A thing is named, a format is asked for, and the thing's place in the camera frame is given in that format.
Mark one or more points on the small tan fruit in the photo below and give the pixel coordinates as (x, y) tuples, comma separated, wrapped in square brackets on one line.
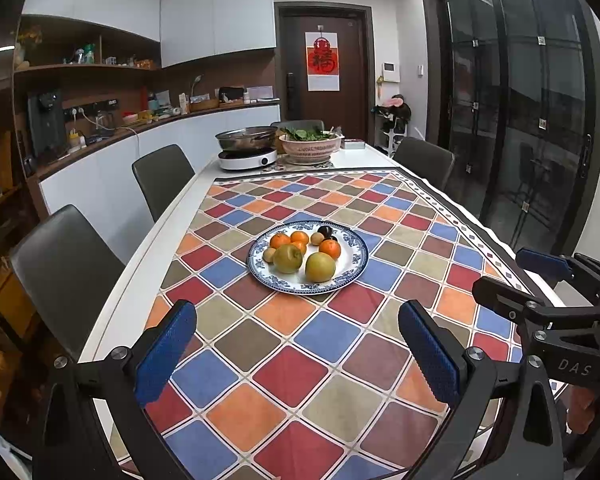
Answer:
[(269, 255), (314, 238)]

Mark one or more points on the person's right hand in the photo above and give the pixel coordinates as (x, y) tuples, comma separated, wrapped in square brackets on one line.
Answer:
[(587, 407)]

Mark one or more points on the wooden wall shelf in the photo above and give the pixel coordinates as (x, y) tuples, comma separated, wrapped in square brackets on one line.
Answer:
[(105, 67)]

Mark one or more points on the orange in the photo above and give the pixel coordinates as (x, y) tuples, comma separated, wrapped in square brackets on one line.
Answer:
[(300, 236), (280, 241), (330, 248), (300, 246)]

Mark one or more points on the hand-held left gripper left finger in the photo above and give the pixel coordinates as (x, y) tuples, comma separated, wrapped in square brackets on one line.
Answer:
[(167, 355)]

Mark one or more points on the white lower cabinet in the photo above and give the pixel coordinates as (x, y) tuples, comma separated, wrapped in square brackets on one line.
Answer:
[(130, 160)]

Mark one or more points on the grey dining chair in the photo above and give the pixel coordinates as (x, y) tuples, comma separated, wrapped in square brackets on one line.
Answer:
[(425, 160), (165, 180), (297, 124), (65, 270)]

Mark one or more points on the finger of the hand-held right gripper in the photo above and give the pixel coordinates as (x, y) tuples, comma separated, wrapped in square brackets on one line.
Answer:
[(500, 296), (542, 262)]

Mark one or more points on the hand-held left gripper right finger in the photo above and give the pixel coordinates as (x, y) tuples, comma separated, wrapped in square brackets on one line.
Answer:
[(430, 355)]

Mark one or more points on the black bag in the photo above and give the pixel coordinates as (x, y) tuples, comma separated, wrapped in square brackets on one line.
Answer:
[(231, 94)]

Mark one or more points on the white rack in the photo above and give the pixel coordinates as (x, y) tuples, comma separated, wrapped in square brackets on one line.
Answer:
[(392, 139)]

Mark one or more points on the colourful checked tablecloth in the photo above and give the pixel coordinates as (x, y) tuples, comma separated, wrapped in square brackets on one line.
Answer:
[(290, 375)]

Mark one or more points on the white induction cooker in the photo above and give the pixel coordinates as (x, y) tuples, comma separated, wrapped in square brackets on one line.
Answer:
[(247, 160)]

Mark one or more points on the blue rimmed white plate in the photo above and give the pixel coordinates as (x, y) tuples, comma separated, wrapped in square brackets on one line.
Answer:
[(352, 260)]

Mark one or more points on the desk lamp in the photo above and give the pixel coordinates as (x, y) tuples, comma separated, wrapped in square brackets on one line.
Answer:
[(196, 85)]

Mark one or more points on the yellow green pear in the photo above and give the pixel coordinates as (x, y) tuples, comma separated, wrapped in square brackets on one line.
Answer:
[(320, 267)]

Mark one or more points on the small dark box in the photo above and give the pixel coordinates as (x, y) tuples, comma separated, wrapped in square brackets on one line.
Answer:
[(354, 144)]

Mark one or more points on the white upper cabinet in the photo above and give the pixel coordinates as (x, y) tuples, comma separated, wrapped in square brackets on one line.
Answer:
[(215, 15)]

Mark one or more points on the yellow bottle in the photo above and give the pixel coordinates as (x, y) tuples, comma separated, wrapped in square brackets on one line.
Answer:
[(72, 140)]

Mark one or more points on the brown door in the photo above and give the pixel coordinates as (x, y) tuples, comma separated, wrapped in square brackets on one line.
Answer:
[(350, 110)]

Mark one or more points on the pink plastic basket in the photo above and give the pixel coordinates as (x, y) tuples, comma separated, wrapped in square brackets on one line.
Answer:
[(310, 149)]

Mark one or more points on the white cabinet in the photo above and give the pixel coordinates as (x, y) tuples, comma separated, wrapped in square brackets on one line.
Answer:
[(215, 15), (130, 160)]

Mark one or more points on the green leafy vegetables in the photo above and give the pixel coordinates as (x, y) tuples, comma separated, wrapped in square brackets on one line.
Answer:
[(307, 134)]

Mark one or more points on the wicker basket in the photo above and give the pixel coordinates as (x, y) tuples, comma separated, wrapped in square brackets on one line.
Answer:
[(204, 105)]

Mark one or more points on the glass sliding door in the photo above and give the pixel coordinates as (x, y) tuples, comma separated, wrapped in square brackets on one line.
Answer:
[(520, 110)]

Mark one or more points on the white wall intercom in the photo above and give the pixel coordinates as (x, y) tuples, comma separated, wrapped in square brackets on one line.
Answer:
[(391, 71)]

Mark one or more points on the steel pan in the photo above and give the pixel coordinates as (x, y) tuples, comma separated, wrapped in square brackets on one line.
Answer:
[(245, 137)]

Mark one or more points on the red wall poster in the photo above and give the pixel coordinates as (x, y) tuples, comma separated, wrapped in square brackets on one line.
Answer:
[(322, 61)]

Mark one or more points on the black countertop appliance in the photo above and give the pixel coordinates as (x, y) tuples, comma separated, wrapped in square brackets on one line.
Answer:
[(45, 122)]

